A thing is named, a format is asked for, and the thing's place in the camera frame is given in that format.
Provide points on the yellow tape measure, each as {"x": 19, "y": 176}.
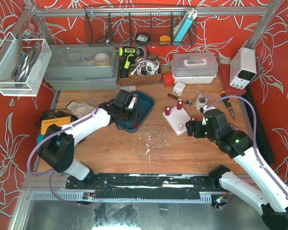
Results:
{"x": 164, "y": 40}

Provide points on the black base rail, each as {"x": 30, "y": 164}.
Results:
{"x": 144, "y": 186}

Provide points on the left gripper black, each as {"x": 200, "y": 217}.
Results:
{"x": 130, "y": 116}

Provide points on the orange power box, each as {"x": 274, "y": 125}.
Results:
{"x": 45, "y": 124}

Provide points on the small metal parts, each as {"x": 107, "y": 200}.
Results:
{"x": 233, "y": 127}

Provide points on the clear small label bag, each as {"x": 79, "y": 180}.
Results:
{"x": 127, "y": 89}

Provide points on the red small box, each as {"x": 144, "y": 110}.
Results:
{"x": 168, "y": 80}

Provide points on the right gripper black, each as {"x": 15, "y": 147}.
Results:
{"x": 192, "y": 128}

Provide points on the black cable duct strip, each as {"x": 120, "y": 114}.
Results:
{"x": 262, "y": 141}

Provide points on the teal plastic tray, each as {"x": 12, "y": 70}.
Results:
{"x": 145, "y": 105}

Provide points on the plastic bag with parts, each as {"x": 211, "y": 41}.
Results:
{"x": 201, "y": 100}

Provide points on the white work glove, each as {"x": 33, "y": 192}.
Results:
{"x": 80, "y": 110}

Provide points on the orange black screwdriver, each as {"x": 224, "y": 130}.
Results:
{"x": 228, "y": 104}

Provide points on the red handled ratchet wrench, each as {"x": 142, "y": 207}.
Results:
{"x": 187, "y": 102}

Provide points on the grey plastic storage box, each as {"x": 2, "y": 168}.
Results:
{"x": 82, "y": 67}

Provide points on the large red spring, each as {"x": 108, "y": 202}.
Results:
{"x": 167, "y": 111}

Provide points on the green yellow cordless drill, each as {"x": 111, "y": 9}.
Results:
{"x": 129, "y": 55}

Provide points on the white peg base plate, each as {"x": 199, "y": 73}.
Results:
{"x": 177, "y": 120}

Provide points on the white plastic case with handle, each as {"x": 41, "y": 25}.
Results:
{"x": 194, "y": 68}

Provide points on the small red spring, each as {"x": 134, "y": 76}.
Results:
{"x": 179, "y": 105}

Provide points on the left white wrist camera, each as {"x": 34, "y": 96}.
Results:
{"x": 133, "y": 102}

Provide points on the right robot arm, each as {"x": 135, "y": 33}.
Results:
{"x": 270, "y": 197}

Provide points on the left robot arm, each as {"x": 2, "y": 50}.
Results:
{"x": 57, "y": 147}

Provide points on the woven brown basket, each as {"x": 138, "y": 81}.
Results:
{"x": 148, "y": 73}

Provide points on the teal power box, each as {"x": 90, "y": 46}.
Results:
{"x": 40, "y": 138}

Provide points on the white power supply unit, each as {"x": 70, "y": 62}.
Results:
{"x": 242, "y": 68}

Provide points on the clear acrylic hanging box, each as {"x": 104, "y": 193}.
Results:
{"x": 23, "y": 65}

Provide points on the white power plug adapter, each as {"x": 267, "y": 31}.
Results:
{"x": 178, "y": 88}

